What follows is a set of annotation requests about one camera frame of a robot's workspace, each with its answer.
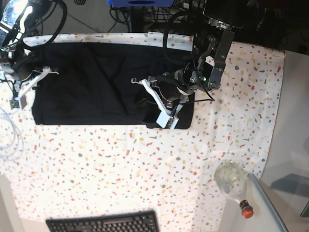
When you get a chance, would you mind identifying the black t-shirt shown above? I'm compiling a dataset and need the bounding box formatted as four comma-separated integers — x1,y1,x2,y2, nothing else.
23,42,196,130

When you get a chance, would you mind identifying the clear bottle with red cap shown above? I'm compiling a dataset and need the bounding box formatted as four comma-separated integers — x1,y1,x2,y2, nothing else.
214,160,254,219

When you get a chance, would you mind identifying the black computer keyboard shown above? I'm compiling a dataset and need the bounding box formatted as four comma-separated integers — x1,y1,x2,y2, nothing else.
45,210,160,232

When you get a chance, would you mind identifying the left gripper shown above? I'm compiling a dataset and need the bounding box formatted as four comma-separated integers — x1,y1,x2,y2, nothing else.
131,69,210,130

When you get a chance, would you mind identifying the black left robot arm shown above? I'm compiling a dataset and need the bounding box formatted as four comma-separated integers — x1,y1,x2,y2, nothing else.
131,0,263,129

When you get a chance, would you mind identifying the white coiled cable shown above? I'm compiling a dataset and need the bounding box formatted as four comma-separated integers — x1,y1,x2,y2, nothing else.
0,107,25,161

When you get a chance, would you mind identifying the terrazzo pattern tablecloth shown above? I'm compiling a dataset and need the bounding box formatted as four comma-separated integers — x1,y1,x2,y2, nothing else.
0,42,286,232

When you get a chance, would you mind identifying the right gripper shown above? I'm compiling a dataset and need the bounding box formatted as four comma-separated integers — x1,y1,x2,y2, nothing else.
0,0,59,110

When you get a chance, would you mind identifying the blue box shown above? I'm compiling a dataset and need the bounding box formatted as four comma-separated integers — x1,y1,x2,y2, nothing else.
107,0,177,7

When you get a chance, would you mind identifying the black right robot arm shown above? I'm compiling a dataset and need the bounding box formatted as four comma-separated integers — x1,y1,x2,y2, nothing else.
0,0,68,110

